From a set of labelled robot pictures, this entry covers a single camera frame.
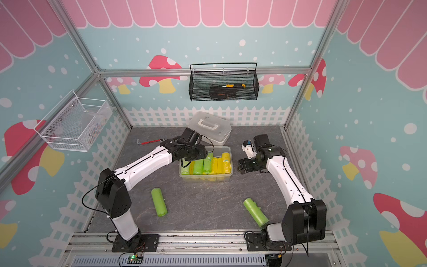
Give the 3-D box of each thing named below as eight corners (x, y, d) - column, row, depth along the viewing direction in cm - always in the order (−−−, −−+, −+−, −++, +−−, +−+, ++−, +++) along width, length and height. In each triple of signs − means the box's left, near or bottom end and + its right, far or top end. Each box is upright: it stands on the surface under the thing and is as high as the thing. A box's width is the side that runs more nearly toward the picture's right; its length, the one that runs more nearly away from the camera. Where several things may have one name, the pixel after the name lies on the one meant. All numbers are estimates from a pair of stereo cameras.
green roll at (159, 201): (159, 217, 83) (157, 216, 80) (152, 192, 91) (150, 190, 89) (168, 213, 84) (167, 211, 82) (160, 188, 93) (159, 186, 90)
